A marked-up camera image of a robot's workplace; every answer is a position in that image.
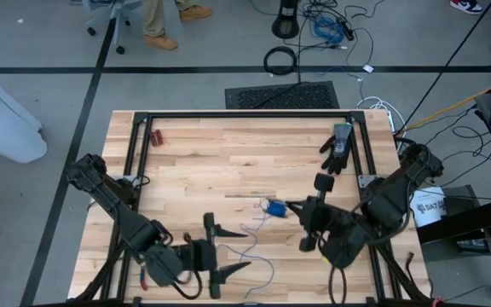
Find black floor mat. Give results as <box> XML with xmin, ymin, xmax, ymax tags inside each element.
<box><xmin>223</xmin><ymin>80</ymin><xmax>341</xmax><ymax>110</ymax></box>

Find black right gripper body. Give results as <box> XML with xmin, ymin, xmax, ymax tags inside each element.
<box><xmin>299</xmin><ymin>174</ymin><xmax>340</xmax><ymax>252</ymax></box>

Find black floor cable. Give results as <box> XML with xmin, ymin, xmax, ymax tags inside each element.
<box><xmin>415</xmin><ymin>104</ymin><xmax>491</xmax><ymax>188</ymax></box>
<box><xmin>345</xmin><ymin>26</ymin><xmax>376</xmax><ymax>69</ymax></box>

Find black power adapter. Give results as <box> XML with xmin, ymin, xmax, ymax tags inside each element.
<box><xmin>341</xmin><ymin>19</ymin><xmax>355</xmax><ymax>42</ymax></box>

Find blue floor cable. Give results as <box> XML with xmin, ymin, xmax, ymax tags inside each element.
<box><xmin>312</xmin><ymin>15</ymin><xmax>345</xmax><ymax>46</ymax></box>

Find black equipment stand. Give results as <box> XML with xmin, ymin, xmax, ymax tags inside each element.
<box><xmin>418</xmin><ymin>191</ymin><xmax>491</xmax><ymax>299</ymax></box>

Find white floor cable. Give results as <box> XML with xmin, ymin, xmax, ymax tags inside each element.
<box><xmin>355</xmin><ymin>96</ymin><xmax>402</xmax><ymax>129</ymax></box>

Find black computer box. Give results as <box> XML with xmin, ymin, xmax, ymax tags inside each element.
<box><xmin>441</xmin><ymin>184</ymin><xmax>488</xmax><ymax>252</ymax></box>

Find black floor stand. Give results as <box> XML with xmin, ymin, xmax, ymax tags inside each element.
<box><xmin>270</xmin><ymin>0</ymin><xmax>301</xmax><ymax>40</ymax></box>

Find black cable coil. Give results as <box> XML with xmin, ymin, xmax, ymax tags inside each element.
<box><xmin>263</xmin><ymin>45</ymin><xmax>298</xmax><ymax>77</ymax></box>

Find blue cord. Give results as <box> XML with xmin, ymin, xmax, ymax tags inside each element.
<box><xmin>215</xmin><ymin>196</ymin><xmax>290</xmax><ymax>300</ymax></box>

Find braided cable loop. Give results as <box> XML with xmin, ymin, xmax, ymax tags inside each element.
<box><xmin>327</xmin><ymin>266</ymin><xmax>349</xmax><ymax>306</ymax></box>

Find person's sneaker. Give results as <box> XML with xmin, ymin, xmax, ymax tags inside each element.
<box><xmin>449</xmin><ymin>0</ymin><xmax>484</xmax><ymax>14</ymax></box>

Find white paper label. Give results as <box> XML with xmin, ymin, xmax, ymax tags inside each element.
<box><xmin>410</xmin><ymin>186</ymin><xmax>447</xmax><ymax>227</ymax></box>

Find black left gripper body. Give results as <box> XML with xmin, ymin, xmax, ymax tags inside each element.
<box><xmin>181</xmin><ymin>211</ymin><xmax>223</xmax><ymax>300</ymax></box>

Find yellow floor cable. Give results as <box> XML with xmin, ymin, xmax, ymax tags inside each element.
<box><xmin>398</xmin><ymin>72</ymin><xmax>491</xmax><ymax>136</ymax></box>

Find black cable with plug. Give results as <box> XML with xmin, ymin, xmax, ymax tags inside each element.
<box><xmin>403</xmin><ymin>251</ymin><xmax>432</xmax><ymax>299</ymax></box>

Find grey office chair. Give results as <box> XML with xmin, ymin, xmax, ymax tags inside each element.
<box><xmin>69</xmin><ymin>0</ymin><xmax>144</xmax><ymax>55</ymax></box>

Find black work glove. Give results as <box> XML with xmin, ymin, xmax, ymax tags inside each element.
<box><xmin>318</xmin><ymin>122</ymin><xmax>354</xmax><ymax>176</ymax></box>

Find small cord spool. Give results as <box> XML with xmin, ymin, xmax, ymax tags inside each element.
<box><xmin>265</xmin><ymin>198</ymin><xmax>289</xmax><ymax>218</ymax></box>

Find person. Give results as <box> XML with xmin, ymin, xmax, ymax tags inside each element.
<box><xmin>142</xmin><ymin>0</ymin><xmax>215</xmax><ymax>51</ymax></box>

